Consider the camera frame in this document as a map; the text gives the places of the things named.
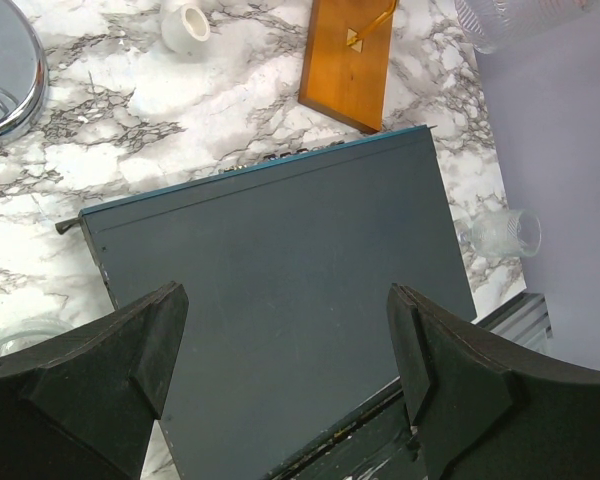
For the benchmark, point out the clear textured wine glass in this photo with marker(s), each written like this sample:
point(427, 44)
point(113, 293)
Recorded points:
point(491, 25)

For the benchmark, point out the clear ribbed wine glass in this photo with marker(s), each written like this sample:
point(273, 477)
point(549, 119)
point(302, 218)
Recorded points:
point(28, 333)

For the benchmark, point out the chrome wine glass rack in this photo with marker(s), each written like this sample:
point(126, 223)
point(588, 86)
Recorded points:
point(24, 74)

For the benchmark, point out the gold wire wooden-base rack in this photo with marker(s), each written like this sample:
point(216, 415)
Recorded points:
point(346, 61)

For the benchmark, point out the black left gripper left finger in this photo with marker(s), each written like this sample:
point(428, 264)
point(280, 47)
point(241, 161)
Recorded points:
point(82, 405)

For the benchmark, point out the aluminium extrusion rail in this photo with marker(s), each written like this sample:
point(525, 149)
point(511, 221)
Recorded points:
point(523, 320)

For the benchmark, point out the dark grey flat box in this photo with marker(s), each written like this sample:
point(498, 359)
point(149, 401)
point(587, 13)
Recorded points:
point(287, 266)

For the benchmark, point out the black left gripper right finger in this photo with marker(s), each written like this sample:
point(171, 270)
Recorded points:
point(487, 408)

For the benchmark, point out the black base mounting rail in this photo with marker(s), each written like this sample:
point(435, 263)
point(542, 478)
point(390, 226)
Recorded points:
point(374, 441)

